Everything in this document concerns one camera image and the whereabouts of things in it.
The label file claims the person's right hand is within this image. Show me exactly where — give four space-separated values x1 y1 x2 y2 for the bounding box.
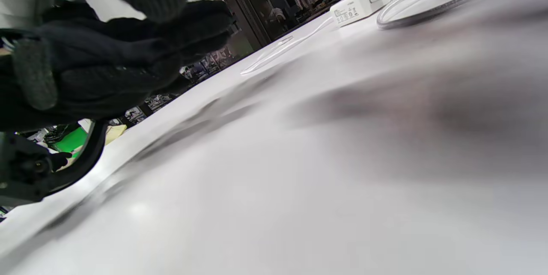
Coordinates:
0 0 235 132

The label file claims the white charger head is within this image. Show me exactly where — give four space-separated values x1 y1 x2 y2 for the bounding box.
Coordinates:
329 0 391 28

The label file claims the dark window frame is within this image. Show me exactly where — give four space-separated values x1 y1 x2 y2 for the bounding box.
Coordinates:
198 0 272 50

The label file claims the thin white cable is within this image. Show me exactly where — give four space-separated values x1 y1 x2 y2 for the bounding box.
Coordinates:
240 16 335 76

